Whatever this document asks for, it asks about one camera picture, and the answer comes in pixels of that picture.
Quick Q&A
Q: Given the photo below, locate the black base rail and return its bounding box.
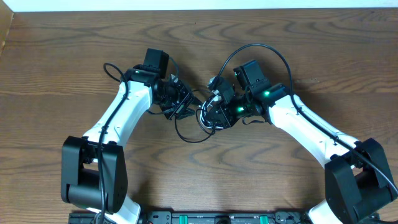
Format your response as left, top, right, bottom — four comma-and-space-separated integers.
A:
68, 210, 382, 224

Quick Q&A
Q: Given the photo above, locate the white USB cable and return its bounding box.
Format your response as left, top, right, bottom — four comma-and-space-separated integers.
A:
198, 95, 224, 131

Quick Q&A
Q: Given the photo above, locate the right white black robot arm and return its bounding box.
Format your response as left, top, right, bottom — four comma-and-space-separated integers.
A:
202, 60, 397, 223

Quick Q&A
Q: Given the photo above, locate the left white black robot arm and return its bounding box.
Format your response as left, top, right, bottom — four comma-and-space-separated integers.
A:
61, 49, 200, 223

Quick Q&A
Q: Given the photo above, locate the black USB cable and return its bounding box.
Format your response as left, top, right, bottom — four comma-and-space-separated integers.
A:
174, 88, 218, 144

